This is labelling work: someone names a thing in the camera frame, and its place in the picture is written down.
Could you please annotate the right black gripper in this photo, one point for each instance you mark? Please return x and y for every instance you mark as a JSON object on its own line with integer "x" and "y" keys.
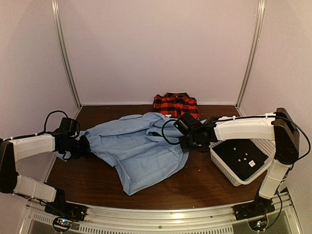
{"x": 185, "y": 147}

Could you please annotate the black shirt in basket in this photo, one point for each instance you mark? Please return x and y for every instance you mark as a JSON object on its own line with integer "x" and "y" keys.
{"x": 239, "y": 159}

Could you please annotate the aluminium frame post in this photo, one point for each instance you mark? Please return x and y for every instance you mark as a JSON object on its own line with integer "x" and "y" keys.
{"x": 258, "y": 26}
{"x": 63, "y": 52}

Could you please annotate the right circuit board with leds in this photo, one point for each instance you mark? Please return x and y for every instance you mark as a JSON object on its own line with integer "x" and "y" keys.
{"x": 258, "y": 224}

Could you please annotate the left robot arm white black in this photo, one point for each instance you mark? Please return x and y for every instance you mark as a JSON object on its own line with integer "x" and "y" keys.
{"x": 64, "y": 140}

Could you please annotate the right aluminium frame post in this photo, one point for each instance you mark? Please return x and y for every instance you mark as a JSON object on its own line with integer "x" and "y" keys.
{"x": 258, "y": 26}

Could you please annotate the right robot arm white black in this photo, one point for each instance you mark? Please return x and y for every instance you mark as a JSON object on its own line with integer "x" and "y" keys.
{"x": 277, "y": 126}

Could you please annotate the red black plaid folded shirt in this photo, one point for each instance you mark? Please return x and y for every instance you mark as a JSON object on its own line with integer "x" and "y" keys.
{"x": 175, "y": 105}

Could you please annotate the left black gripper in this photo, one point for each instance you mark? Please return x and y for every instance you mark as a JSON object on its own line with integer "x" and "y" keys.
{"x": 85, "y": 150}

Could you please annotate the left circuit board with leds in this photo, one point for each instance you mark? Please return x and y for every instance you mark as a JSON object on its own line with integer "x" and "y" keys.
{"x": 61, "y": 224}

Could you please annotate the circuit board with leds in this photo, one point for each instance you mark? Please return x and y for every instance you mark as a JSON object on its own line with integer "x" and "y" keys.
{"x": 61, "y": 224}
{"x": 258, "y": 224}

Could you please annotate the light blue long sleeve shirt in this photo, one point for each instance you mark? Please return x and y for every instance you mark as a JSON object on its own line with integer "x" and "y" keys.
{"x": 143, "y": 149}

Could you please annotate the white plastic basket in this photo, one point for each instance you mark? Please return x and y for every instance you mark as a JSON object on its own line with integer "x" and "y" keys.
{"x": 267, "y": 146}

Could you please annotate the aluminium front rail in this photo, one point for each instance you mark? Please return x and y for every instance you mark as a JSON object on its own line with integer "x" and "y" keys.
{"x": 210, "y": 220}

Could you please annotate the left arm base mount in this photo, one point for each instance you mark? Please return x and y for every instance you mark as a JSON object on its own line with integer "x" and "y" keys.
{"x": 70, "y": 211}

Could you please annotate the left aluminium frame post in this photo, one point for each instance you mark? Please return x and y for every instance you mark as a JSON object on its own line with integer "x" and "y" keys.
{"x": 63, "y": 52}

